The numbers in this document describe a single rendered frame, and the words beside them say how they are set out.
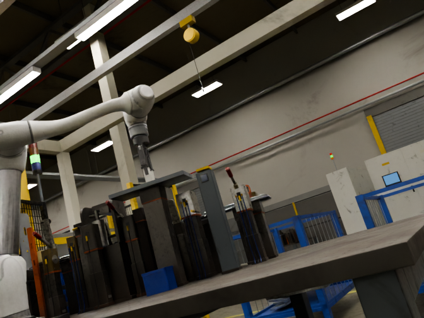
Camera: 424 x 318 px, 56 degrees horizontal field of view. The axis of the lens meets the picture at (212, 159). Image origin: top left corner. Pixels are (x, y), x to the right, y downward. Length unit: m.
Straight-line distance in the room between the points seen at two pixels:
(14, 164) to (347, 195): 8.35
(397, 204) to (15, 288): 8.53
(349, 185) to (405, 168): 1.22
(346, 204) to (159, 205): 8.05
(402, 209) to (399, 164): 0.96
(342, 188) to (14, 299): 8.56
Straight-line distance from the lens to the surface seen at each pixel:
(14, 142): 1.83
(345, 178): 9.61
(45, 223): 2.32
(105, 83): 10.95
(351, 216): 9.60
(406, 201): 9.44
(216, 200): 1.71
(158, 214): 1.78
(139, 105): 1.78
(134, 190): 1.80
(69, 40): 4.49
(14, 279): 1.65
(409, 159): 9.46
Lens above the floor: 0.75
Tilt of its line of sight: 14 degrees up
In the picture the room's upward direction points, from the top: 16 degrees counter-clockwise
